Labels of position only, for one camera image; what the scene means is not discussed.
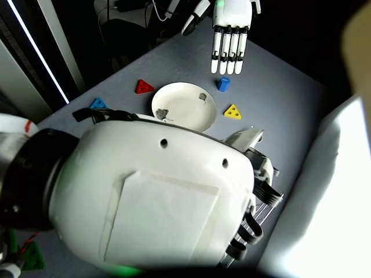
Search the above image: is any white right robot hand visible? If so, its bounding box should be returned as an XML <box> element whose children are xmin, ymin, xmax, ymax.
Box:
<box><xmin>48</xmin><ymin>114</ymin><xmax>285</xmax><ymax>273</ymax></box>

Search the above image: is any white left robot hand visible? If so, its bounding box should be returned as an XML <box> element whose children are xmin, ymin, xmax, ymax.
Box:
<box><xmin>181</xmin><ymin>0</ymin><xmax>261</xmax><ymax>75</ymax></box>

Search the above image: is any white plate with ginkgo print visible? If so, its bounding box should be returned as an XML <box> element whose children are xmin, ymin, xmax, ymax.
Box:
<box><xmin>151</xmin><ymin>82</ymin><xmax>218</xmax><ymax>133</ymax></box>

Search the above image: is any blue hexagon block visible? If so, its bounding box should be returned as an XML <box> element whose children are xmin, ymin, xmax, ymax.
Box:
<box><xmin>216</xmin><ymin>76</ymin><xmax>231</xmax><ymax>93</ymax></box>

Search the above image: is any blue triangle block with holes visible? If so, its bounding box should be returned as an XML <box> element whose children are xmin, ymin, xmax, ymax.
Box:
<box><xmin>89</xmin><ymin>97</ymin><xmax>110</xmax><ymax>110</ymax></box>

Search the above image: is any yellow triangle block with holes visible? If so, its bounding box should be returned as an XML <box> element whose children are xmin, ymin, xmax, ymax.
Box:
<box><xmin>223</xmin><ymin>104</ymin><xmax>242</xmax><ymax>120</ymax></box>

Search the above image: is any red triangle block with holes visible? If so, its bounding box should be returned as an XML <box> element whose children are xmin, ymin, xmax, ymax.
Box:
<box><xmin>134</xmin><ymin>79</ymin><xmax>155</xmax><ymax>95</ymax></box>

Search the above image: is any green triangle block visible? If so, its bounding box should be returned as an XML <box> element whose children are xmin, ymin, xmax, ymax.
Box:
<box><xmin>19</xmin><ymin>242</ymin><xmax>46</xmax><ymax>272</ymax></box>

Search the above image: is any beige rounded panel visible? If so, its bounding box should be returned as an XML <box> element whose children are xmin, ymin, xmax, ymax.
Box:
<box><xmin>341</xmin><ymin>0</ymin><xmax>371</xmax><ymax>96</ymax></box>

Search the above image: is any white light strip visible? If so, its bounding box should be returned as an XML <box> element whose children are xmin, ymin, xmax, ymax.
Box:
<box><xmin>7</xmin><ymin>0</ymin><xmax>70</xmax><ymax>104</ymax></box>

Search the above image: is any white backdrop panel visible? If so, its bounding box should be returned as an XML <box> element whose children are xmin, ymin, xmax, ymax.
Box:
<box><xmin>257</xmin><ymin>94</ymin><xmax>371</xmax><ymax>278</ymax></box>

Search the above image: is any white hanging cable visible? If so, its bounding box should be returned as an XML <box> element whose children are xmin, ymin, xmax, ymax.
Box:
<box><xmin>152</xmin><ymin>0</ymin><xmax>180</xmax><ymax>21</ymax></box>

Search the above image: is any black wrist cable bundle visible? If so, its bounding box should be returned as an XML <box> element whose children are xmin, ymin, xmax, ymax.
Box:
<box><xmin>71</xmin><ymin>107</ymin><xmax>140</xmax><ymax>122</ymax></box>

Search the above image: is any white frame post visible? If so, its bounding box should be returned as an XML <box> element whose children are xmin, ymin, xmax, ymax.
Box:
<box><xmin>37</xmin><ymin>0</ymin><xmax>86</xmax><ymax>92</ymax></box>

